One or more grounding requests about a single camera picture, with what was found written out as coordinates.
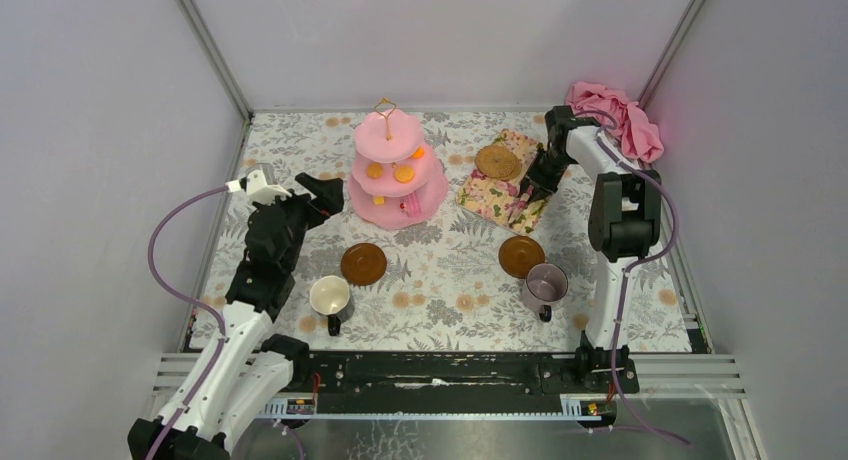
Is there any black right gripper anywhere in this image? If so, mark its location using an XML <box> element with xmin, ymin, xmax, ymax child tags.
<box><xmin>518</xmin><ymin>149</ymin><xmax>573</xmax><ymax>205</ymax></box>

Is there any round orange cookie toy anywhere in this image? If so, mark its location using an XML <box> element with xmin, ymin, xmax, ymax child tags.
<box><xmin>365</xmin><ymin>162</ymin><xmax>384</xmax><ymax>179</ymax></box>

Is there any floral rectangular serving tray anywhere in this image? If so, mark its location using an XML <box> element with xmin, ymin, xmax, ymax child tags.
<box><xmin>456</xmin><ymin>129</ymin><xmax>550</xmax><ymax>235</ymax></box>

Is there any small orange cookie toy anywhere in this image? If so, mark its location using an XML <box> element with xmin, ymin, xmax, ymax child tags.
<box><xmin>394</xmin><ymin>165</ymin><xmax>416</xmax><ymax>184</ymax></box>

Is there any pink cake slice toy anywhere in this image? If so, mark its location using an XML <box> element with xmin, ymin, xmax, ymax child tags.
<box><xmin>399</xmin><ymin>196</ymin><xmax>421</xmax><ymax>219</ymax></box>

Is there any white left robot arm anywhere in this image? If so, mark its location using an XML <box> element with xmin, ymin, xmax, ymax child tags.
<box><xmin>127</xmin><ymin>164</ymin><xmax>344</xmax><ymax>459</ymax></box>

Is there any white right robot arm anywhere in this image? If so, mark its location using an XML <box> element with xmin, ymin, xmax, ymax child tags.
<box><xmin>519</xmin><ymin>105</ymin><xmax>662</xmax><ymax>392</ymax></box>

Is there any round woven brown coaster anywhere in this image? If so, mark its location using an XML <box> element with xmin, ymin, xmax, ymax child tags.
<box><xmin>475</xmin><ymin>145</ymin><xmax>522</xmax><ymax>181</ymax></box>

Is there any pink three-tier cake stand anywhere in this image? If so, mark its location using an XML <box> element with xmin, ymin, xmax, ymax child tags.
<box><xmin>347</xmin><ymin>98</ymin><xmax>449</xmax><ymax>230</ymax></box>

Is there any brown saucer left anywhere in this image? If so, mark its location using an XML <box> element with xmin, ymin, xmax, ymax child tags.
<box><xmin>340</xmin><ymin>243</ymin><xmax>388</xmax><ymax>286</ymax></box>

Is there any brown saucer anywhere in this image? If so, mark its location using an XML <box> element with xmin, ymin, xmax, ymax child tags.
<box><xmin>340</xmin><ymin>243</ymin><xmax>388</xmax><ymax>286</ymax></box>
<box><xmin>498</xmin><ymin>236</ymin><xmax>546</xmax><ymax>279</ymax></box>

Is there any crumpled pink cloth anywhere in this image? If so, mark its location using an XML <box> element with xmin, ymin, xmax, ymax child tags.
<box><xmin>565</xmin><ymin>81</ymin><xmax>665</xmax><ymax>163</ymax></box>

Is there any brown saucer right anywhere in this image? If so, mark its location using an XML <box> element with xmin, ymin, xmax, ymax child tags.
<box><xmin>498</xmin><ymin>236</ymin><xmax>546</xmax><ymax>279</ymax></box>

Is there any floral tablecloth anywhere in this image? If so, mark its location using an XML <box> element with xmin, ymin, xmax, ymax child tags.
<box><xmin>201</xmin><ymin>112</ymin><xmax>692</xmax><ymax>352</ymax></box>

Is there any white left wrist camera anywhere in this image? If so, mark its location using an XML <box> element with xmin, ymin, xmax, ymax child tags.
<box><xmin>225</xmin><ymin>163</ymin><xmax>292</xmax><ymax>205</ymax></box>

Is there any cream mug black handle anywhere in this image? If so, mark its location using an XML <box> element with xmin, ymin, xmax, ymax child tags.
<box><xmin>309</xmin><ymin>275</ymin><xmax>355</xmax><ymax>337</ymax></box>

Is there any mauve mug black handle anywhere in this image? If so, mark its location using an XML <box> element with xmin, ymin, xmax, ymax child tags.
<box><xmin>520</xmin><ymin>263</ymin><xmax>569</xmax><ymax>323</ymax></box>

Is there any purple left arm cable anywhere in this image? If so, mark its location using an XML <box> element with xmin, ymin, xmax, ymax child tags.
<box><xmin>144</xmin><ymin>185</ymin><xmax>248</xmax><ymax>460</ymax></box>

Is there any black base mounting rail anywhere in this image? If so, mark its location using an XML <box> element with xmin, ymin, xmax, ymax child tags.
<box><xmin>260</xmin><ymin>351</ymin><xmax>639</xmax><ymax>421</ymax></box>

